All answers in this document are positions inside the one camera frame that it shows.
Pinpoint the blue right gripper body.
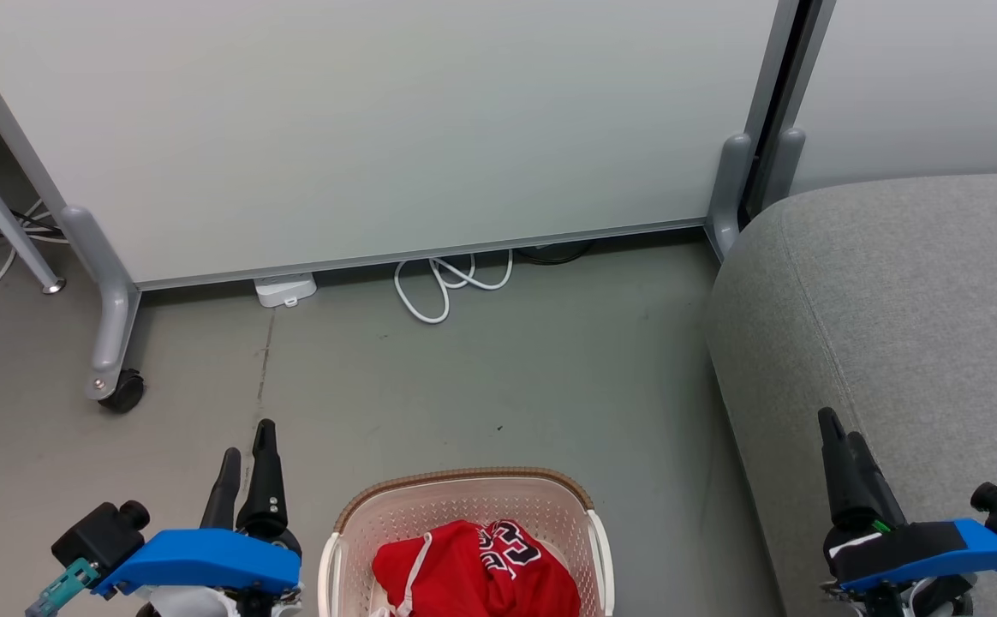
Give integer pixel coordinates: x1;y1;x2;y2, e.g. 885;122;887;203
824;518;997;617

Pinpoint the grey metal table leg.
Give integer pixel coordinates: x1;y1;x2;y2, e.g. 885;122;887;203
0;127;67;296

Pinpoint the white coiled cable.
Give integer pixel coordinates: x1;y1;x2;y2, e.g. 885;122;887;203
393;249;516;326

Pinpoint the grey partition leg with caster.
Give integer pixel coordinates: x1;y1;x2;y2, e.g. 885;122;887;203
60;204;146;415

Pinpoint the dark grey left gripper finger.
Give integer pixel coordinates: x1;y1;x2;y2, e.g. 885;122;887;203
200;446;242;530
237;419;302;554

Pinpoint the teal cable connector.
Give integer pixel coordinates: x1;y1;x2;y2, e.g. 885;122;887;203
26;559;101;617

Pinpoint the white partition panel grey frame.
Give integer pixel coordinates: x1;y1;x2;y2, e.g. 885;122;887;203
0;0;801;292

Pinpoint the grey partition foot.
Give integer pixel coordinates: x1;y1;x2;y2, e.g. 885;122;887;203
704;132;756;261
760;128;807;211

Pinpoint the red jersey garment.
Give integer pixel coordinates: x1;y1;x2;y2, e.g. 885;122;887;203
370;518;582;617

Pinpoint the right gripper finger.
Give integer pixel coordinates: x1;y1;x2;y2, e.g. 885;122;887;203
847;433;907;529
818;408;860;530

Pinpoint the beige perforated laundry basket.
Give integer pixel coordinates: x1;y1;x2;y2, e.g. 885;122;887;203
319;467;616;617

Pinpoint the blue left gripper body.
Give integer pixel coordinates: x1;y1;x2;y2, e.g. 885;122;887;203
94;527;304;617

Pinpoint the grey fabric sofa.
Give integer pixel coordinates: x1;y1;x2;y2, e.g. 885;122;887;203
704;170;997;617

